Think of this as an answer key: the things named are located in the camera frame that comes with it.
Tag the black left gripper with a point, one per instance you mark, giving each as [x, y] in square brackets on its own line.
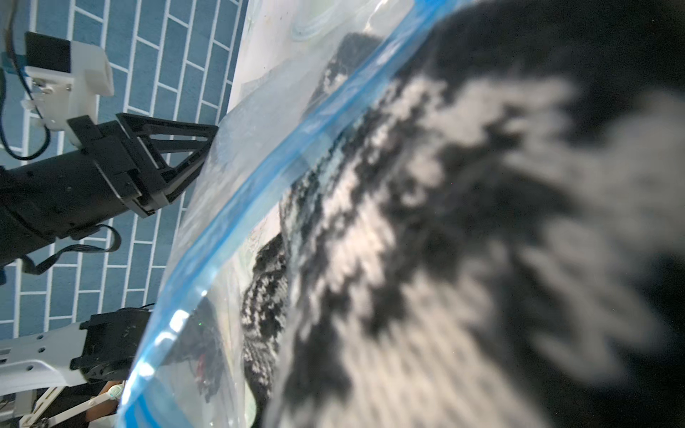
[123, 166]

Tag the clear plastic vacuum bag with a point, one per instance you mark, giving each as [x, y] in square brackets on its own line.
[305, 70]

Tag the black white houndstooth scarf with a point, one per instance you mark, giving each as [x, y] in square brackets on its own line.
[497, 241]

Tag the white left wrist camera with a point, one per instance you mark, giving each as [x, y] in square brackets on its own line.
[69, 78]

